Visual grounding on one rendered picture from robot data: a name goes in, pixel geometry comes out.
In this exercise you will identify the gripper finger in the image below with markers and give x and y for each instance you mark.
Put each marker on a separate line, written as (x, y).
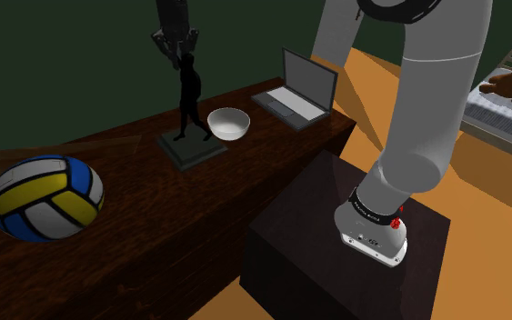
(191, 40)
(163, 44)

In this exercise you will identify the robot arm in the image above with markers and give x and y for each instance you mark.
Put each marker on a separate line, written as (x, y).
(428, 110)

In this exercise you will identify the black human figure statue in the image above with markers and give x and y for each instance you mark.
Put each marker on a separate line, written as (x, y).
(190, 95)

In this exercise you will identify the white bowl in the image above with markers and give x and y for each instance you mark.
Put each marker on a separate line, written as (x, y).
(229, 124)

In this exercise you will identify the grey laptop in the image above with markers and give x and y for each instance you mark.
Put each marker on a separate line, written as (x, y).
(297, 104)

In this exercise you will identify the dark wooden table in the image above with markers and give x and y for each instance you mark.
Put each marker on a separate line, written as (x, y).
(149, 221)

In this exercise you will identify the blue yellow white volleyball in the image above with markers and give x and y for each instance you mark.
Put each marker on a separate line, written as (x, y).
(45, 199)

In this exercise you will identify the dark robot stand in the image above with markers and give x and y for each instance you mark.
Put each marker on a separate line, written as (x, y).
(300, 239)

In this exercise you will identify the bed with teddy bear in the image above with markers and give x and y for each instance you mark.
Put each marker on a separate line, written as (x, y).
(499, 115)

